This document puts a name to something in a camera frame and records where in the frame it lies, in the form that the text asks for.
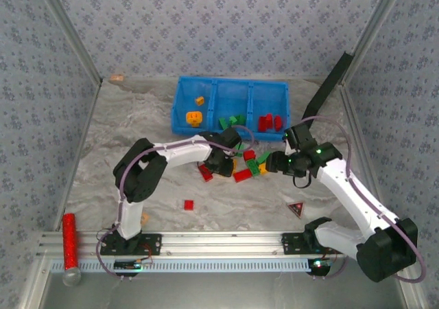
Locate blue three-compartment plastic bin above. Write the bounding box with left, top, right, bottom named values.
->
left=170, top=76, right=292, bottom=142

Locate orange lego with round stud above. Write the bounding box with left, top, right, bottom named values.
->
left=185, top=111, right=202, bottom=127

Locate black red triangle sign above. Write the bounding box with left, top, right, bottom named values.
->
left=286, top=201, right=305, bottom=219

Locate long black foam strip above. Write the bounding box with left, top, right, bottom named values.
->
left=301, top=51, right=355, bottom=122

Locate small circuit board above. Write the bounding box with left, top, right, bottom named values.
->
left=114, top=259, right=154, bottom=271
left=307, top=257, right=333, bottom=276

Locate red glitter microphone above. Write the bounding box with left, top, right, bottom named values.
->
left=61, top=212, right=83, bottom=287

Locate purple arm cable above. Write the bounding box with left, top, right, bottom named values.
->
left=95, top=125, right=256, bottom=281
left=301, top=115, right=428, bottom=284

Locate thin black camera cable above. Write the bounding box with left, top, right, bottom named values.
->
left=292, top=171, right=311, bottom=189

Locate aluminium table side rail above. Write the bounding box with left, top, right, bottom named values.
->
left=337, top=80, right=390, bottom=220
left=54, top=78, right=104, bottom=231

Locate aluminium mounting rail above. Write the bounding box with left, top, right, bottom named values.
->
left=36, top=229, right=411, bottom=259

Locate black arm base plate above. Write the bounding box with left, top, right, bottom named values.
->
left=99, top=233, right=163, bottom=256
left=281, top=232, right=346, bottom=255

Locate blue slotted cable duct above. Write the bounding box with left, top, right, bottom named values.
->
left=50, top=257, right=313, bottom=274

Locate aluminium frame post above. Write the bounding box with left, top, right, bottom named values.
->
left=34, top=0, right=104, bottom=85
left=342, top=0, right=411, bottom=83

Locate aluminium frame leg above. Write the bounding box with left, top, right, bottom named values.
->
left=401, top=274, right=428, bottom=309
left=19, top=257, right=52, bottom=309

